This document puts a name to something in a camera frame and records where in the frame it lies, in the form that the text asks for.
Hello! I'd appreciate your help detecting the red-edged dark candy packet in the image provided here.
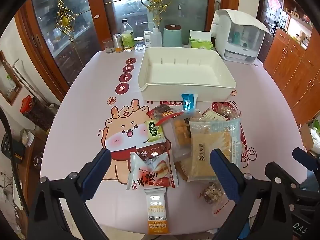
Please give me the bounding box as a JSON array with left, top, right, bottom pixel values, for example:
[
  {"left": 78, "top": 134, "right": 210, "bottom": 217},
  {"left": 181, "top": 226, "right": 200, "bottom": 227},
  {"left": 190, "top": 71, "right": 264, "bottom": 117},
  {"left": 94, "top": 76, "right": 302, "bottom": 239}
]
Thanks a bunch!
[{"left": 147, "top": 104, "right": 184, "bottom": 125}]

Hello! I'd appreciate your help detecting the small glass cup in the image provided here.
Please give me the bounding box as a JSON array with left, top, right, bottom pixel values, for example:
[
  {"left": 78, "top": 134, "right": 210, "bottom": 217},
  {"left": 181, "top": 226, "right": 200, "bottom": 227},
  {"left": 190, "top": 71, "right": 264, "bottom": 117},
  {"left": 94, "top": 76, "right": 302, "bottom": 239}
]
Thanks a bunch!
[{"left": 102, "top": 37, "right": 115, "bottom": 54}]

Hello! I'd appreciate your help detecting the brown snowflake snack packet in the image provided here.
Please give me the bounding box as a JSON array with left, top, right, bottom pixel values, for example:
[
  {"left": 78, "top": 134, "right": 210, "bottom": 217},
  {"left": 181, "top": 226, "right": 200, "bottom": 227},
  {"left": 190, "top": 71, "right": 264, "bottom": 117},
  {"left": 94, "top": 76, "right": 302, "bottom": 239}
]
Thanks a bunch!
[{"left": 136, "top": 142, "right": 175, "bottom": 170}]

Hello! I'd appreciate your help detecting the green tissue pack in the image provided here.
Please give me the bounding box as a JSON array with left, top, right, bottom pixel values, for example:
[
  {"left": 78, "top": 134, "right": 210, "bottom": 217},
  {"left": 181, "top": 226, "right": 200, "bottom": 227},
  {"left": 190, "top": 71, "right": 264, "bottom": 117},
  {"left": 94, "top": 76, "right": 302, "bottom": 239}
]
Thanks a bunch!
[{"left": 189, "top": 30, "right": 214, "bottom": 50}]

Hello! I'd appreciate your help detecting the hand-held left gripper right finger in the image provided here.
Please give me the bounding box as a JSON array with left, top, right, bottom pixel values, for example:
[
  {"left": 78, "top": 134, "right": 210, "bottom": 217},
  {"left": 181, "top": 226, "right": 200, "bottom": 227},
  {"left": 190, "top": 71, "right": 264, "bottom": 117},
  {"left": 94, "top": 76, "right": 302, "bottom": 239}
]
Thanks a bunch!
[{"left": 209, "top": 149, "right": 292, "bottom": 240}]

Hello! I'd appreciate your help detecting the clear egg ball tray packet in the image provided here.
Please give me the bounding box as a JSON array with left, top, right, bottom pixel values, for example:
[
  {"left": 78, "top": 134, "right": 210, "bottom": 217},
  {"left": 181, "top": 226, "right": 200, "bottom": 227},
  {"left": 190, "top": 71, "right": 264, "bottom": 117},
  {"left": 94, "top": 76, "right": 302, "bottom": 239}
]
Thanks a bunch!
[{"left": 162, "top": 114, "right": 200, "bottom": 160}]

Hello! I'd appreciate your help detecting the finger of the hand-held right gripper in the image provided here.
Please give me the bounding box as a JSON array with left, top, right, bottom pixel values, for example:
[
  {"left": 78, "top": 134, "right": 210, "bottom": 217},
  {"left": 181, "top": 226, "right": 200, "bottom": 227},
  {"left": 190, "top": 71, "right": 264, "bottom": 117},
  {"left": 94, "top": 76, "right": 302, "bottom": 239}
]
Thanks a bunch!
[
  {"left": 264, "top": 162, "right": 304, "bottom": 198},
  {"left": 292, "top": 147, "right": 320, "bottom": 173}
]

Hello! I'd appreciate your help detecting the white countertop cabinet appliance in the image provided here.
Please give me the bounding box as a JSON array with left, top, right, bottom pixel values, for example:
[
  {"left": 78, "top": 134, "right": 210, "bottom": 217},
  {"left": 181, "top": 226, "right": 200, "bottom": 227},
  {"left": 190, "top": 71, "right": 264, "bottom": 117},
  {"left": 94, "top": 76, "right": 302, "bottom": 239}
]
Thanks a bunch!
[{"left": 210, "top": 9, "right": 270, "bottom": 65}]

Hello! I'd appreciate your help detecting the dark wooden door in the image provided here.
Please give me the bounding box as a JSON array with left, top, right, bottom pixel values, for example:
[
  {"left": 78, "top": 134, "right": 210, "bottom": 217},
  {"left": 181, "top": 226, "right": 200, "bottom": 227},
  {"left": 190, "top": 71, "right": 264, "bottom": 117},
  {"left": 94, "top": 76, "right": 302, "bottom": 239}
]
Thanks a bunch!
[{"left": 257, "top": 0, "right": 284, "bottom": 33}]

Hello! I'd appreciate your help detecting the orange and white oat bar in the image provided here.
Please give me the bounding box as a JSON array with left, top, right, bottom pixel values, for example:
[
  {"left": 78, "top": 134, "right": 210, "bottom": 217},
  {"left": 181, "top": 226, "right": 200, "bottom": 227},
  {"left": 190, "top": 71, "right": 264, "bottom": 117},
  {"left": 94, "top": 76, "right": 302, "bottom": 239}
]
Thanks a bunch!
[{"left": 144, "top": 189, "right": 167, "bottom": 235}]

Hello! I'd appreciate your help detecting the large clear cake packet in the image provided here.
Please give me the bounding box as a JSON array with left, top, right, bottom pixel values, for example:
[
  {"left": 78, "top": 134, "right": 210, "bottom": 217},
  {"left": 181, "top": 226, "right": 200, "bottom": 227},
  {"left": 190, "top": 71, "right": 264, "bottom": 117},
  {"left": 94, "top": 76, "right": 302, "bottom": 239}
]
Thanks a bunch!
[{"left": 186, "top": 117, "right": 242, "bottom": 183}]

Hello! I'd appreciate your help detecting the small glass jar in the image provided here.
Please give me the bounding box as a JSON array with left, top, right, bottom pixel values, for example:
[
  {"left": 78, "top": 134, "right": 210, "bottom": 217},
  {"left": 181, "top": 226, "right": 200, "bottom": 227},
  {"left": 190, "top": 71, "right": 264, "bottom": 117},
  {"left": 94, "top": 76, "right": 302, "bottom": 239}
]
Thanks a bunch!
[{"left": 134, "top": 37, "right": 145, "bottom": 51}]

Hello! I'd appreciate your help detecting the red white round snack packet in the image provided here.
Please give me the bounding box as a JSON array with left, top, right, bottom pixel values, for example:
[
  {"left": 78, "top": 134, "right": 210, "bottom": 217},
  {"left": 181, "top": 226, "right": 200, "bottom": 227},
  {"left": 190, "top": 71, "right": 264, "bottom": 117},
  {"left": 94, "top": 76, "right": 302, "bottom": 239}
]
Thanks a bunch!
[{"left": 212, "top": 102, "right": 240, "bottom": 119}]

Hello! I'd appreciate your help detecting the teal canister with brown lid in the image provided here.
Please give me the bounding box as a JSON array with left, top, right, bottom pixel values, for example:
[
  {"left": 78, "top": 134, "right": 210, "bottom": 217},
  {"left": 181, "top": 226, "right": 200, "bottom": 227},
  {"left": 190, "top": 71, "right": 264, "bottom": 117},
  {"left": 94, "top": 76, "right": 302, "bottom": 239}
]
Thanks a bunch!
[{"left": 163, "top": 24, "right": 183, "bottom": 47}]

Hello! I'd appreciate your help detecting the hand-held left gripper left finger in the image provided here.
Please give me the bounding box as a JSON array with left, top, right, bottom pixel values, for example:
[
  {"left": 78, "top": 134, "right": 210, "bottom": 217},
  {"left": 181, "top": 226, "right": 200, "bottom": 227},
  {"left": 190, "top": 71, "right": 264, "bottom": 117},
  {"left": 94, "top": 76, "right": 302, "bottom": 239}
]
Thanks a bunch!
[{"left": 26, "top": 148, "right": 112, "bottom": 240}]

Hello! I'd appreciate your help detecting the clear-wrapped nut candy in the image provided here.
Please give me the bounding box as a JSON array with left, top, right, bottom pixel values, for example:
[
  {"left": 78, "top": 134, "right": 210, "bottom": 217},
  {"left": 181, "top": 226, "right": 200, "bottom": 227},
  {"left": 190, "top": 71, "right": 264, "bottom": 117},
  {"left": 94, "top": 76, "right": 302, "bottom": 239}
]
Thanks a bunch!
[{"left": 199, "top": 182, "right": 234, "bottom": 214}]

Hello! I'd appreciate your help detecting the white squeeze bottle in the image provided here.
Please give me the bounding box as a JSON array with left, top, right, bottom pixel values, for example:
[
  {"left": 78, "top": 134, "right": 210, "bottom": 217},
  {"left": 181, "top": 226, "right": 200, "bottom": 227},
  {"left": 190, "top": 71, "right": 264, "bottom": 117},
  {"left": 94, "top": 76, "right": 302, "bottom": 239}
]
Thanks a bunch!
[{"left": 141, "top": 22, "right": 163, "bottom": 47}]

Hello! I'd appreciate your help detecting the cardboard box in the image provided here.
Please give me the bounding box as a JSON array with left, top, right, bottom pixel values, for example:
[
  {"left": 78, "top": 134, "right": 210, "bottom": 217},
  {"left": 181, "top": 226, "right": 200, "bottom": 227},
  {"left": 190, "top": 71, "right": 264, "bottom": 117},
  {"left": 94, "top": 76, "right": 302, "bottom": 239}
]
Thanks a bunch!
[{"left": 299, "top": 124, "right": 315, "bottom": 150}]

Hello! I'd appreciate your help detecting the wooden wall niche with plant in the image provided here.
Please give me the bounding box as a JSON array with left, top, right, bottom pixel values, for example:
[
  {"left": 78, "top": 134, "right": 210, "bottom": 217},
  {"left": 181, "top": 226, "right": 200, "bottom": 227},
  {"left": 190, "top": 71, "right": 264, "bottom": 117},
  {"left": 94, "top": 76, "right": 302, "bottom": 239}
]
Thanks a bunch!
[{"left": 0, "top": 50, "right": 23, "bottom": 105}]

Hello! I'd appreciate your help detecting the silver and orange can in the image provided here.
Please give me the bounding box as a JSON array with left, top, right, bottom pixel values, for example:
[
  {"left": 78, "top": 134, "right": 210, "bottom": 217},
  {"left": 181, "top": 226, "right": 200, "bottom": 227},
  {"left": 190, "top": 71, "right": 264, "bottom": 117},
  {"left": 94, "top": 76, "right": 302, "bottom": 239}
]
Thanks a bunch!
[{"left": 112, "top": 34, "right": 125, "bottom": 53}]

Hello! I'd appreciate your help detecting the green snack packet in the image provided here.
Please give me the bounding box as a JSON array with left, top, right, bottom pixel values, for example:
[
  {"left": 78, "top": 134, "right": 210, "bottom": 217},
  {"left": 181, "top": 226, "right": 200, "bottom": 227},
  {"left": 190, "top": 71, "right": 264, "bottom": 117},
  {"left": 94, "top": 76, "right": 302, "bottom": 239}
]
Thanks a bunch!
[{"left": 144, "top": 119, "right": 166, "bottom": 143}]

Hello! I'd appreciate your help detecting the blue candy packet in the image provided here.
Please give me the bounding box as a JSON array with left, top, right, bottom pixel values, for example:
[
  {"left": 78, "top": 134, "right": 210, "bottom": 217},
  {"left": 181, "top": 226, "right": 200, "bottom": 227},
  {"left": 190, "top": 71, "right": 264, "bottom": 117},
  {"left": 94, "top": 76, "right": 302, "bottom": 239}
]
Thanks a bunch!
[{"left": 181, "top": 93, "right": 199, "bottom": 112}]

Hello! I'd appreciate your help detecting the white pill bottle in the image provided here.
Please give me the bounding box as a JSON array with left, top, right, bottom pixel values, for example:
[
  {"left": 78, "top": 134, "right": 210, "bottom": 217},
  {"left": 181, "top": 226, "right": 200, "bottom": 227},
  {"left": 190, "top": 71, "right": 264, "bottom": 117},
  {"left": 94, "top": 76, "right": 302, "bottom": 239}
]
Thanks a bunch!
[{"left": 143, "top": 30, "right": 152, "bottom": 48}]

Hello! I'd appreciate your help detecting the pink printed tablecloth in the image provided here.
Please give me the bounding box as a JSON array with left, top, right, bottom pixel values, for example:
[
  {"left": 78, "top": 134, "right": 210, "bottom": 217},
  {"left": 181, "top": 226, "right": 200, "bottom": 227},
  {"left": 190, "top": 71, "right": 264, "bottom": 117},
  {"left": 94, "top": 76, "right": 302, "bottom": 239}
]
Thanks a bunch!
[{"left": 39, "top": 47, "right": 308, "bottom": 235}]

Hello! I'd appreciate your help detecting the wooden cabinet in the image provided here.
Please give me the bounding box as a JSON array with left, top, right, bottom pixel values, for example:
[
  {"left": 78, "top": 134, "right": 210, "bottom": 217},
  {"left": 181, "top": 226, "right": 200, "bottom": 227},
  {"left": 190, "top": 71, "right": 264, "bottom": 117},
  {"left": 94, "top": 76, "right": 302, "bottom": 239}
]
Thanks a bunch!
[{"left": 262, "top": 27, "right": 320, "bottom": 124}]

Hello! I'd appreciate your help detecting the white plastic bin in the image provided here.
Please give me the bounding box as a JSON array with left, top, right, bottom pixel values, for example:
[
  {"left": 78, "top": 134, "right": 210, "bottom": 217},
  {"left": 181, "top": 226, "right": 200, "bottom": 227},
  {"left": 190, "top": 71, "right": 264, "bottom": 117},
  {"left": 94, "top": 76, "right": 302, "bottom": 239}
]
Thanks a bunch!
[{"left": 138, "top": 47, "right": 237, "bottom": 103}]

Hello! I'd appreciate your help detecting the small gold door ornament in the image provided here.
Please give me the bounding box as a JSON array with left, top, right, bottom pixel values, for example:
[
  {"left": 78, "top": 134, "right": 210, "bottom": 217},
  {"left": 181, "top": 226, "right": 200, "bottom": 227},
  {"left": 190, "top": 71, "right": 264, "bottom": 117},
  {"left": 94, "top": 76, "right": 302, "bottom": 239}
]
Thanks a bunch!
[{"left": 54, "top": 0, "right": 77, "bottom": 42}]

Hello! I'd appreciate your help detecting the red and white bread packet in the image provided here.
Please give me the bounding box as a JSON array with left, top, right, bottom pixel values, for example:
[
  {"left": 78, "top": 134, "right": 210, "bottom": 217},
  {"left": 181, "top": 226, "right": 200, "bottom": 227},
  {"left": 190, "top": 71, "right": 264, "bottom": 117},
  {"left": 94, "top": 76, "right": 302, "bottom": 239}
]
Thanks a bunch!
[{"left": 126, "top": 152, "right": 179, "bottom": 191}]

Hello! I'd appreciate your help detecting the clear bottle with green label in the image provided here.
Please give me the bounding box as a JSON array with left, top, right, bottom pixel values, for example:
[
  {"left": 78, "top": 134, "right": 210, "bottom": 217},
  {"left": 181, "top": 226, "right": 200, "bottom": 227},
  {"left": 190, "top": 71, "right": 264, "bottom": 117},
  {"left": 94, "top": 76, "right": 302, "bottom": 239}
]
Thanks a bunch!
[{"left": 120, "top": 19, "right": 136, "bottom": 52}]

